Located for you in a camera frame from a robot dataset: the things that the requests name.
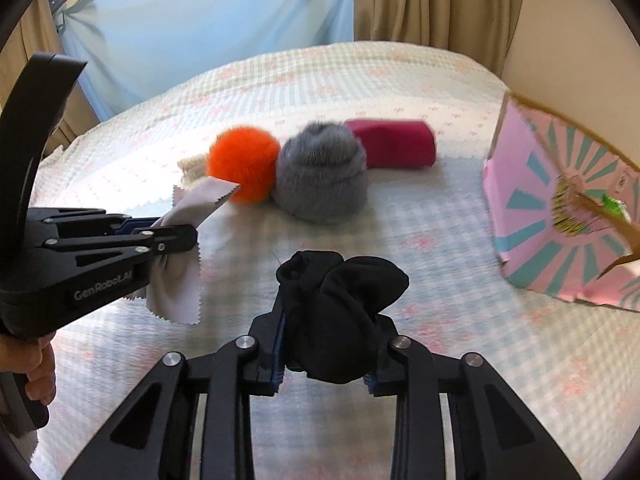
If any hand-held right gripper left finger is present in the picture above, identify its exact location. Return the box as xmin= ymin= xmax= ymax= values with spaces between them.
xmin=62 ymin=305 xmax=288 ymax=480

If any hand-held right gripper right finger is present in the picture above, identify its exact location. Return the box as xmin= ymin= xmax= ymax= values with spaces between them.
xmin=367 ymin=314 xmax=583 ymax=480

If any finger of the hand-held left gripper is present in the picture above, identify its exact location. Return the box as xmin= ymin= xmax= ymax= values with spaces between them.
xmin=27 ymin=208 xmax=162 ymax=237
xmin=45 ymin=224 xmax=199 ymax=272

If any grey cleaning cloth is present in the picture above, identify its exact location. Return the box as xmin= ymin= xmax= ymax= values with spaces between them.
xmin=145 ymin=177 xmax=242 ymax=324

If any black sock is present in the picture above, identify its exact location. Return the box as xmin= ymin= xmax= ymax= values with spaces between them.
xmin=276 ymin=251 xmax=410 ymax=385

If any person's left hand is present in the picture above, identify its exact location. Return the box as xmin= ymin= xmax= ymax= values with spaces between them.
xmin=0 ymin=331 xmax=57 ymax=407

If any cream knit cloth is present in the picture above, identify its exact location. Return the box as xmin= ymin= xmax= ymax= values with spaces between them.
xmin=178 ymin=152 xmax=211 ymax=187

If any checked floral bedspread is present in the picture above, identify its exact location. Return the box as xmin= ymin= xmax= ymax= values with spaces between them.
xmin=30 ymin=42 xmax=640 ymax=480

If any orange fluffy pompom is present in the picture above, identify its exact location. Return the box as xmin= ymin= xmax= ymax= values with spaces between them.
xmin=207 ymin=127 xmax=282 ymax=205

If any beige curtain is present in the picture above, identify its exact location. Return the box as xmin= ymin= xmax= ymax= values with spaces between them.
xmin=352 ymin=0 xmax=526 ymax=81
xmin=0 ymin=0 xmax=101 ymax=161

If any light blue hanging sheet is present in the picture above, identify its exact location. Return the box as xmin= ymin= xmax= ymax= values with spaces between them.
xmin=52 ymin=0 xmax=357 ymax=123

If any magenta folded cloth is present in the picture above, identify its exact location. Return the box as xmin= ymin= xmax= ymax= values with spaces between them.
xmin=344 ymin=119 xmax=437 ymax=170

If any pink striped cardboard box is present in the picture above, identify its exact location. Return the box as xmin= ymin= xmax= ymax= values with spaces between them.
xmin=482 ymin=92 xmax=640 ymax=312

